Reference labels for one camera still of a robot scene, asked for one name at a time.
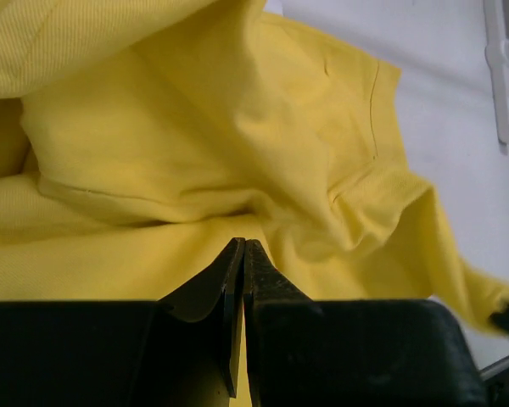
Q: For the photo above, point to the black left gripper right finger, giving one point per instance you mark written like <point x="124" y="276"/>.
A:
<point x="386" y="352"/>

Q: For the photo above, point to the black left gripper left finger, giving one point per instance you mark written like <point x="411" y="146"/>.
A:
<point x="181" y="350"/>

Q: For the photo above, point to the white clothes rack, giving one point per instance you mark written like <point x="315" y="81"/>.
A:
<point x="497" y="57"/>

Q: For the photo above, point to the yellow trousers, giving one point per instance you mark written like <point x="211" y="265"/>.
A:
<point x="138" y="138"/>

